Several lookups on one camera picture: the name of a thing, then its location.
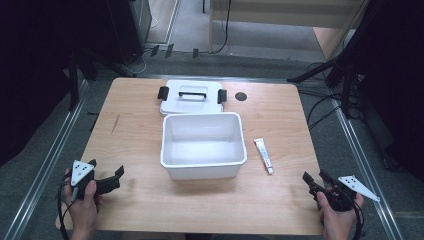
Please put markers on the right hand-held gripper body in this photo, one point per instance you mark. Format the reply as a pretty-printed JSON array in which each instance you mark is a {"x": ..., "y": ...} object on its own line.
[{"x": 346, "y": 191}]

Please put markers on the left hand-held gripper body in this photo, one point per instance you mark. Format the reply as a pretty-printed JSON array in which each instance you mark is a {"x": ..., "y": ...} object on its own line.
[{"x": 81, "y": 172}]

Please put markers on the person's right hand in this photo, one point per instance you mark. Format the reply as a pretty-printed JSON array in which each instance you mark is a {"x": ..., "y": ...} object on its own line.
[{"x": 336, "y": 220}]

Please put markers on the person's left hand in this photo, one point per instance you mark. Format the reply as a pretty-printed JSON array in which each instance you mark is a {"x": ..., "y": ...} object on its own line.
[{"x": 83, "y": 210}]

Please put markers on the white ointment tube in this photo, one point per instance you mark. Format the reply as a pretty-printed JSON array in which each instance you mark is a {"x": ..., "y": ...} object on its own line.
[{"x": 264, "y": 156}]

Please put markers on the white plastic storage box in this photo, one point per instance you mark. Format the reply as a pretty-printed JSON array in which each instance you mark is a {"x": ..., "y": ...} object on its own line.
[{"x": 203, "y": 146}]

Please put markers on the black stand leg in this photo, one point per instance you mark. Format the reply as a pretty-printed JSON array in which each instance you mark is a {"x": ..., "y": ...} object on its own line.
[{"x": 74, "y": 83}]

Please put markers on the black tripod stand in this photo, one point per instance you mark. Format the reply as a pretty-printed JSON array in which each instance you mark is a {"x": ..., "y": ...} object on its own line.
[{"x": 333, "y": 71}]

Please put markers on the black round table grommet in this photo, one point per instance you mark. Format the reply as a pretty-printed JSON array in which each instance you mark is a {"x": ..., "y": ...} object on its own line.
[{"x": 240, "y": 96}]

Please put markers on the black curtain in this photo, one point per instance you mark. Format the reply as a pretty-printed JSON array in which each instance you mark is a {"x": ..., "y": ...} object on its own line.
[
  {"x": 33, "y": 66},
  {"x": 396, "y": 83}
]

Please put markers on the black tape strip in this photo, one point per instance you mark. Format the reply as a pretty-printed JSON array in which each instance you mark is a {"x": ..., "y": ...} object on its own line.
[{"x": 155, "y": 50}]

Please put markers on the black cabinet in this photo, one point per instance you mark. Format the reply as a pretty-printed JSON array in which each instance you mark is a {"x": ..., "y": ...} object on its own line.
[{"x": 130, "y": 26}]

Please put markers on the light wooden bench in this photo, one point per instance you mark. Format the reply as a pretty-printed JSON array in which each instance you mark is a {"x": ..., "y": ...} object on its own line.
[{"x": 276, "y": 13}]

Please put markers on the metal floor rail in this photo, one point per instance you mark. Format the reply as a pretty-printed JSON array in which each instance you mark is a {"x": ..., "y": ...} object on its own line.
[
  {"x": 43, "y": 166},
  {"x": 366, "y": 166}
]

